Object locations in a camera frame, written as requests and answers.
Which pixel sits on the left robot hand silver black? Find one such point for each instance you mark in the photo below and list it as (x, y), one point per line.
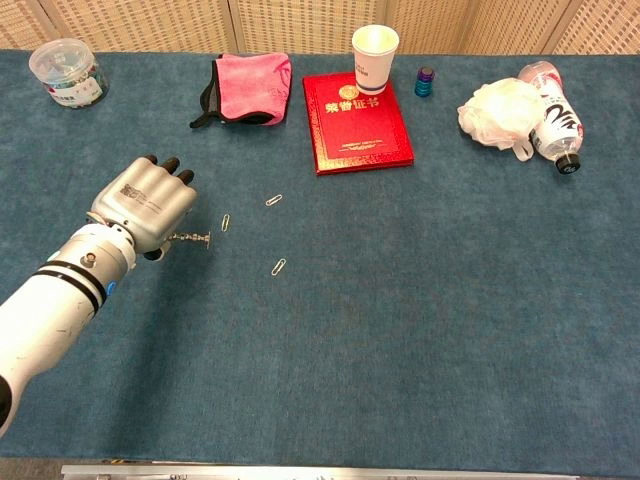
(145, 202)

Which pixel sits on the white mesh bath pouf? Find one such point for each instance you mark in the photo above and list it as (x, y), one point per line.
(497, 115)

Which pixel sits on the aluminium rail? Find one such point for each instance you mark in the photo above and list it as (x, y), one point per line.
(320, 472)

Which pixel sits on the clear plastic drink bottle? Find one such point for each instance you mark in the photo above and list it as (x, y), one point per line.
(560, 127)

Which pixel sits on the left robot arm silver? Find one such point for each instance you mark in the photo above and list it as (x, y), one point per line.
(55, 310)

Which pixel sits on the red certificate book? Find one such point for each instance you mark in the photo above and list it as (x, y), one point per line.
(360, 132)

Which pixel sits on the clear plastic jar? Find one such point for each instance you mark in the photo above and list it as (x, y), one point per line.
(67, 75)

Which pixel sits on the woven folding screen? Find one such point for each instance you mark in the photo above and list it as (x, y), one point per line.
(300, 22)

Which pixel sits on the pink cloth with black trim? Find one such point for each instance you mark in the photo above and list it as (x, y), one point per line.
(252, 87)

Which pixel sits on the white paper cup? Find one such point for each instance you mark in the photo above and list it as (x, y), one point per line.
(374, 62)

